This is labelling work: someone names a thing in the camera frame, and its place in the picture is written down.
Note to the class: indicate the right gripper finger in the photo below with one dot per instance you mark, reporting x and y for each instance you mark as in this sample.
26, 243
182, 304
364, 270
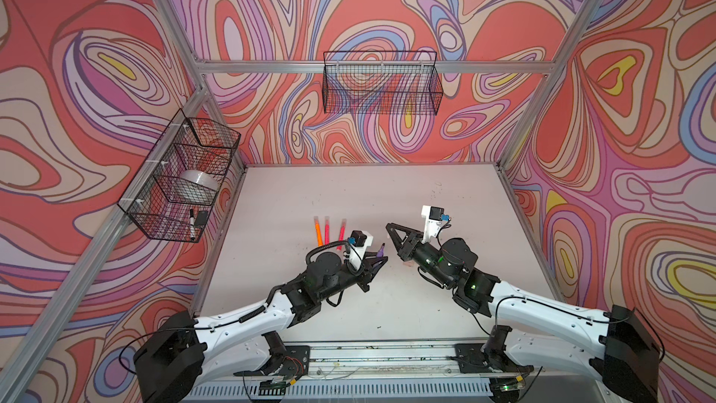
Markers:
405, 247
399, 231

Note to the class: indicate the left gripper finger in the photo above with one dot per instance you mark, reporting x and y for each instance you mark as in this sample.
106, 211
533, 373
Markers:
368, 274
373, 261

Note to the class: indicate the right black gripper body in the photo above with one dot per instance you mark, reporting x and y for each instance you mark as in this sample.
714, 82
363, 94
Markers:
411, 243

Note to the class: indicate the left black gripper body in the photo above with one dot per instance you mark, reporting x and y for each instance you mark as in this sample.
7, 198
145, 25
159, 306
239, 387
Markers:
363, 270

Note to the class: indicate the orange highlighter pen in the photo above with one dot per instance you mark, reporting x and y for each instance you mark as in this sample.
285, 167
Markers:
318, 231

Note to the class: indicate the pink highlighter pen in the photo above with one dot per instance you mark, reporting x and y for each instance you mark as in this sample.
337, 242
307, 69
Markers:
342, 233
327, 230

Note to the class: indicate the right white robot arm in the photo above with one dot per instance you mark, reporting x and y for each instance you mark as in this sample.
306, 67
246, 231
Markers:
530, 331

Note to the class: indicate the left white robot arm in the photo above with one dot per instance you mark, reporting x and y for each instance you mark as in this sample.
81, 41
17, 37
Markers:
187, 351

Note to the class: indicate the white tape roll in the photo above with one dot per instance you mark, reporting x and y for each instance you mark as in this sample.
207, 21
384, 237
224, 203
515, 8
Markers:
201, 178

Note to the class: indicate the aluminium front rail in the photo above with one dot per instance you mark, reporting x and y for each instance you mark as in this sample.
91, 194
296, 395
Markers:
424, 357

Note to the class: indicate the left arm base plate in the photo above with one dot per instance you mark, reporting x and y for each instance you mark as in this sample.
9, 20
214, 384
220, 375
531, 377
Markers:
260, 362

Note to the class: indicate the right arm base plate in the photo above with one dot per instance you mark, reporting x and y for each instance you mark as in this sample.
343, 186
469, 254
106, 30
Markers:
476, 358

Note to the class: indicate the black wire basket back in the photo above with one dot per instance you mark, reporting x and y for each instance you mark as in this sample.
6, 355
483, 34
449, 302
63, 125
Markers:
381, 82

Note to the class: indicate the black wire basket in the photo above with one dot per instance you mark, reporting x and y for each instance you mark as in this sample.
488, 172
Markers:
381, 82
158, 202

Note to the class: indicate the black wire basket left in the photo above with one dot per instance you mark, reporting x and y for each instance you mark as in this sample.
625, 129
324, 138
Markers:
158, 202

